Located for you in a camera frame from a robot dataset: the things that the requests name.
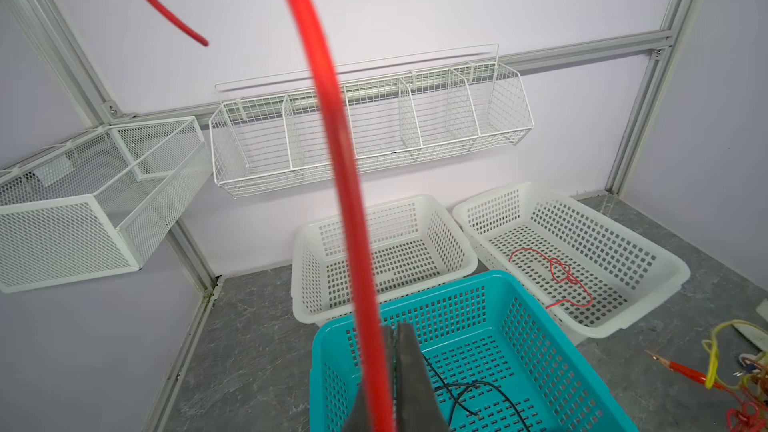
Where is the white plastic basket right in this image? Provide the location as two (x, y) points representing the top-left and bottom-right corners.
(452, 183), (690, 343)

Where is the white mesh wall box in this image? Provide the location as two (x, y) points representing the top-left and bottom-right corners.
(1, 118), (212, 293)

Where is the teal plastic basket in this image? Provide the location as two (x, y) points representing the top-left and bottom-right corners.
(308, 269), (640, 432)

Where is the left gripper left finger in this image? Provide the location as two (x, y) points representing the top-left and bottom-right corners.
(342, 325), (395, 432)

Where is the white work glove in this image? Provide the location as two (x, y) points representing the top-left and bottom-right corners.
(733, 299), (767, 352)

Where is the white plastic basket left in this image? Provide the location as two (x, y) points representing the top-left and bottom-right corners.
(291, 195), (478, 326)

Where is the white plastic basket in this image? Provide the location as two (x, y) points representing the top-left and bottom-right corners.
(291, 195), (478, 326)
(452, 183), (690, 343)

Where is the black cable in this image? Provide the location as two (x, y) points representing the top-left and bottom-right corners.
(419, 350), (535, 432)

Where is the red cable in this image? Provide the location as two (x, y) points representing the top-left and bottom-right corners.
(508, 245), (595, 311)
(98, 0), (397, 432)

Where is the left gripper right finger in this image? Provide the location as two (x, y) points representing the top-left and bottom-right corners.
(395, 322), (449, 432)

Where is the white wire shelf rack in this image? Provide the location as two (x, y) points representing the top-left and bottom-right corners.
(209, 44), (534, 198)

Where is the red alligator clip lead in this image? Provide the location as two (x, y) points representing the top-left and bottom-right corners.
(646, 350), (767, 432)

